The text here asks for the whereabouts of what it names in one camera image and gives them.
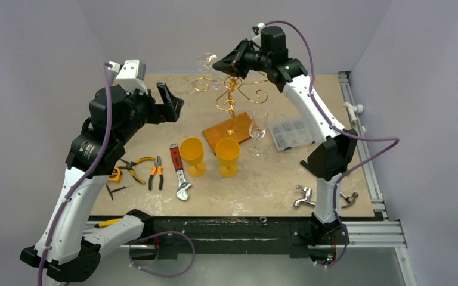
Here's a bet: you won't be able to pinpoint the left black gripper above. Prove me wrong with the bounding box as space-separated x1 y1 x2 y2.
116 82 182 144

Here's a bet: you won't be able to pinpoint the clear wine glass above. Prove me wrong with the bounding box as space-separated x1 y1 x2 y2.
194 53 223 92
246 108 268 157

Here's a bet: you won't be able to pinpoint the yellow wine glass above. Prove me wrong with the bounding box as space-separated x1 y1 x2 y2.
180 138 206 178
215 138 240 178

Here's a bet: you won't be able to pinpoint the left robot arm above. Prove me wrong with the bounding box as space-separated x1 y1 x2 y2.
20 83 184 285

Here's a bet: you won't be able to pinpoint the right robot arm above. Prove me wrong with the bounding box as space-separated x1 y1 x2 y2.
212 26 358 243

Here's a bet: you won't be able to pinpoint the wooden rack base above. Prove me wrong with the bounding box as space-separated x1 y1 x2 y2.
202 113 252 154

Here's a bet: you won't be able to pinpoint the orange black pliers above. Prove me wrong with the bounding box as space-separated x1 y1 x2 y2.
148 156 163 191

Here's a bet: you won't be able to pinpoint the yellow long nose pliers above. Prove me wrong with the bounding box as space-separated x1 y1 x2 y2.
119 157 155 185

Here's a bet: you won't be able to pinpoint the clear plastic screw box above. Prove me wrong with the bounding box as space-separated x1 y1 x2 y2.
268 117 315 151

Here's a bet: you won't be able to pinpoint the yellow tape measure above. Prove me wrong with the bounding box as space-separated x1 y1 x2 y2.
108 167 122 183

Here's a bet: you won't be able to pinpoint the red adjustable wrench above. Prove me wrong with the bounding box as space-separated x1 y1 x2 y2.
169 143 192 201

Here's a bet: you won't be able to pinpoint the small black hex key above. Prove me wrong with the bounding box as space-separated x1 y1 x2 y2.
104 184 134 201

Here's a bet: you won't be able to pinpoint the white pipe tee fitting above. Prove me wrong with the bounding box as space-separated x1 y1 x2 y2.
343 102 364 125

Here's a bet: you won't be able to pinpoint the chrome faucet tap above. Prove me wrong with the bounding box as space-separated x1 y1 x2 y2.
294 185 317 207

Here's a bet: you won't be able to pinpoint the gold wire wine glass rack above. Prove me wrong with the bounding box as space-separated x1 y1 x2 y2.
193 76 268 119

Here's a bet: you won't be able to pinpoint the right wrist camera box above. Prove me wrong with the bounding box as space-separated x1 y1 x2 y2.
250 23 265 47

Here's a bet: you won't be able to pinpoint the yellow handled screwdriver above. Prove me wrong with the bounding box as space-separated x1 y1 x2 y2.
85 218 122 229

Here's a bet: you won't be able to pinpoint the black table front rail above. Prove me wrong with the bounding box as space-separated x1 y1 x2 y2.
86 214 350 262

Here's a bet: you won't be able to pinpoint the purple loop cable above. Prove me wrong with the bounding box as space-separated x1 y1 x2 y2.
129 231 196 278

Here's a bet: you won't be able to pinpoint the black handled hammer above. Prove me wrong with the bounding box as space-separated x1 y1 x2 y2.
299 160 360 209

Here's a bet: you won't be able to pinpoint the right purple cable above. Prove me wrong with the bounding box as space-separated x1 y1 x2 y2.
264 20 400 222

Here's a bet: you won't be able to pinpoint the aluminium frame rail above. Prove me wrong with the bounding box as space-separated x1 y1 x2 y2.
338 72 406 248

